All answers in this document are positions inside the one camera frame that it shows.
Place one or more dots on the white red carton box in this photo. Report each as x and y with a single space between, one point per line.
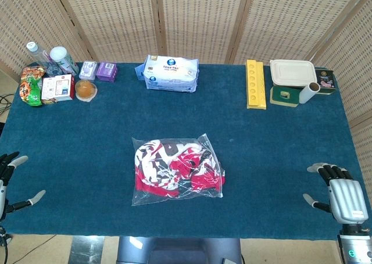
56 88

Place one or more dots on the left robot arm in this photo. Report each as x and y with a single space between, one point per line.
2 233

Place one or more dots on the bun in plastic wrap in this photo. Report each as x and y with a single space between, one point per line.
85 90

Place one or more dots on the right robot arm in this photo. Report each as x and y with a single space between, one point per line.
356 246

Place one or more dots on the yellow plastic tray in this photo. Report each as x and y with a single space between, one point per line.
255 83

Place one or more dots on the blue carpet table cover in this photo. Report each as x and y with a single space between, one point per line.
87 147

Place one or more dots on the white blue tissue pack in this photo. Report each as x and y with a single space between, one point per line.
171 75

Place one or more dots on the pale purple clear box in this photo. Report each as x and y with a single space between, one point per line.
88 70

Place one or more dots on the purple carton box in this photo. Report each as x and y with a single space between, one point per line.
107 71

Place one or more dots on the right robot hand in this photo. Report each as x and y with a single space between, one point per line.
347 197

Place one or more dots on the clear plastic zip bag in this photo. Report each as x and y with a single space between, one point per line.
145 198

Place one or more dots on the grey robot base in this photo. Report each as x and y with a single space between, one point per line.
174 251

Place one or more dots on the orange green snack bag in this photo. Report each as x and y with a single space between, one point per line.
30 86

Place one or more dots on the white cup with green print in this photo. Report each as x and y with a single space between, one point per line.
64 60

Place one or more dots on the dark green tin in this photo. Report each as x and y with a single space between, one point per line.
327 79

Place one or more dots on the green yellow sponge box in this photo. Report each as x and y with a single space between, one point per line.
284 96

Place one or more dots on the clear plastic water bottle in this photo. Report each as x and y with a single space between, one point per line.
40 57

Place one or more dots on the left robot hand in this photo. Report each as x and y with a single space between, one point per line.
3 188

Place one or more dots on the white paper roll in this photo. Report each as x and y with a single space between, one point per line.
308 94

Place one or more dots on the beige lidded food container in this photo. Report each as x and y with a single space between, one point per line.
292 72

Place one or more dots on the red white patterned garment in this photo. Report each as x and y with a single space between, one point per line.
162 171

